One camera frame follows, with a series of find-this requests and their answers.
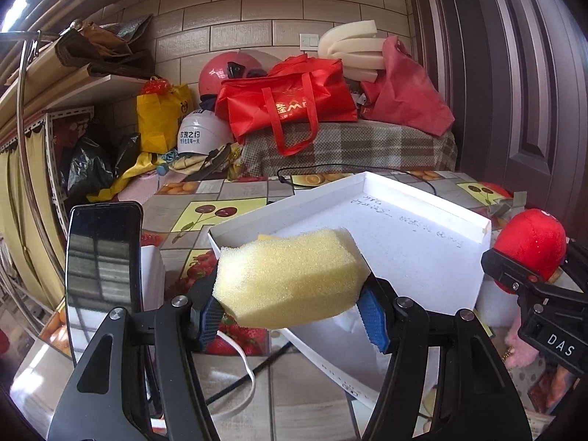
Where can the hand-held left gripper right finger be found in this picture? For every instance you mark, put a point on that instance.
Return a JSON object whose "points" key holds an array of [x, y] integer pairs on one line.
{"points": [[372, 322]]}

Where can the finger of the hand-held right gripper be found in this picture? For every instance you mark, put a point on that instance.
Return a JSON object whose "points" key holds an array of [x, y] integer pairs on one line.
{"points": [[510, 271], [576, 262]]}

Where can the chrome curved pole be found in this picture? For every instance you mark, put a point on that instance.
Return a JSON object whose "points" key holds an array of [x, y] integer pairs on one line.
{"points": [[27, 156]]}

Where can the brown door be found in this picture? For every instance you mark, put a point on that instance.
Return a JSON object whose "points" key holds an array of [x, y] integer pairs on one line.
{"points": [[496, 78]]}

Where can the wooden shelf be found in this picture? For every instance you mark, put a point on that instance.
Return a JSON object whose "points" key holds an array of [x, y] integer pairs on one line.
{"points": [[69, 87]]}

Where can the fruit print tablecloth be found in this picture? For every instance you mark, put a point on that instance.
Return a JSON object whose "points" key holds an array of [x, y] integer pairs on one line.
{"points": [[202, 193]]}

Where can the pink cloth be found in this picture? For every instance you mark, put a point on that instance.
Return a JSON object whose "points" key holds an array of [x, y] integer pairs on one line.
{"points": [[142, 188]]}

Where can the red tote bag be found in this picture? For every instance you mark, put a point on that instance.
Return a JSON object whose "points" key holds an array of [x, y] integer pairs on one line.
{"points": [[285, 96]]}

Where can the white helmet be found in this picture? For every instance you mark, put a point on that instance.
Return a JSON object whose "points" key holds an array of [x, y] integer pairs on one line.
{"points": [[202, 133]]}

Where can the yellow cloth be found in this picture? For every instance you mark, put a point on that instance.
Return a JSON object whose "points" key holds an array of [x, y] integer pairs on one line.
{"points": [[133, 170]]}

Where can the plaid covered box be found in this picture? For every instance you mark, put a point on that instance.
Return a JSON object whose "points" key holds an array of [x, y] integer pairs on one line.
{"points": [[358, 147]]}

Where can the metal bracket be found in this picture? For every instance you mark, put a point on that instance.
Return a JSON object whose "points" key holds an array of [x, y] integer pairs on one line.
{"points": [[505, 206]]}

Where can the red helmet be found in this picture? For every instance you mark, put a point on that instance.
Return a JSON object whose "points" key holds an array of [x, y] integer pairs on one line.
{"points": [[216, 73]]}

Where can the yellow shopping bag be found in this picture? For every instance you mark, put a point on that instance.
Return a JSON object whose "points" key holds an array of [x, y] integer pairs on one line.
{"points": [[158, 119]]}

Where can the yellow sponge block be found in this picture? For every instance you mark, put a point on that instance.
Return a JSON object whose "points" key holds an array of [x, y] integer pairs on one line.
{"points": [[289, 275]]}

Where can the white wall switch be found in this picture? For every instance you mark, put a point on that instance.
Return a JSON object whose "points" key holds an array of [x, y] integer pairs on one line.
{"points": [[309, 41]]}

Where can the black smartphone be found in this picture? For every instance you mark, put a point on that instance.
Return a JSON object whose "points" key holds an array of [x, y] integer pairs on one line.
{"points": [[101, 262]]}

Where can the white cardboard box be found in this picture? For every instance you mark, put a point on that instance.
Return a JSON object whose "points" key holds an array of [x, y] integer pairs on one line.
{"points": [[413, 248]]}

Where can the red plush toy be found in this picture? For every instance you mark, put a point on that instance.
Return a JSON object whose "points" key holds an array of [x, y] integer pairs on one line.
{"points": [[528, 239]]}

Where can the white foam strips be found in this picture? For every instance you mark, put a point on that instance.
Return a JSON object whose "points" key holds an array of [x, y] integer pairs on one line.
{"points": [[353, 50]]}

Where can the brown paper bags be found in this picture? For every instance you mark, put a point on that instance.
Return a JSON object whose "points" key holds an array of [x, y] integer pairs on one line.
{"points": [[101, 50]]}

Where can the yellow curtain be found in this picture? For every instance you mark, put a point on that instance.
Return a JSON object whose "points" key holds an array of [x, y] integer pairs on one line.
{"points": [[27, 202]]}

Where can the pink plush toy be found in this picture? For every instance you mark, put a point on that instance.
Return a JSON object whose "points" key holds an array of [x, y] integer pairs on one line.
{"points": [[521, 353]]}

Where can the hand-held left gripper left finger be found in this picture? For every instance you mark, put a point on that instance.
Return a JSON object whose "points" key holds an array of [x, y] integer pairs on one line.
{"points": [[209, 320]]}

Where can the white carton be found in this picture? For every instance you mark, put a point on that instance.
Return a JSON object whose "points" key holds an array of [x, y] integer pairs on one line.
{"points": [[152, 275]]}

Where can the black plastic bag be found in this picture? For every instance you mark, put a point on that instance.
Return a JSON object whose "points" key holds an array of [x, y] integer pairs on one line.
{"points": [[92, 161]]}

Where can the red cloth bag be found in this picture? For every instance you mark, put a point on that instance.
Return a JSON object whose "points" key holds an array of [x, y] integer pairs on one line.
{"points": [[409, 92]]}

